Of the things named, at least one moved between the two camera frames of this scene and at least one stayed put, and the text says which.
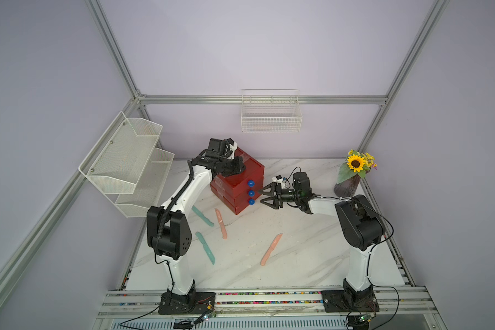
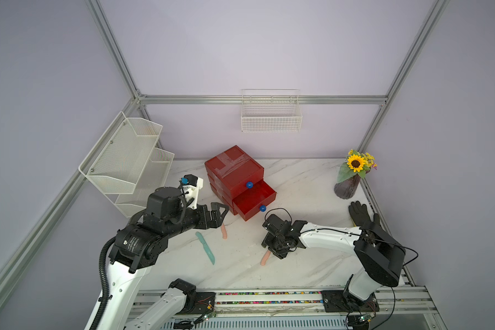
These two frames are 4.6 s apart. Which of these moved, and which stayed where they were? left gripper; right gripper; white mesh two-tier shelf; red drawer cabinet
Moved: left gripper; right gripper
Stayed: white mesh two-tier shelf; red drawer cabinet
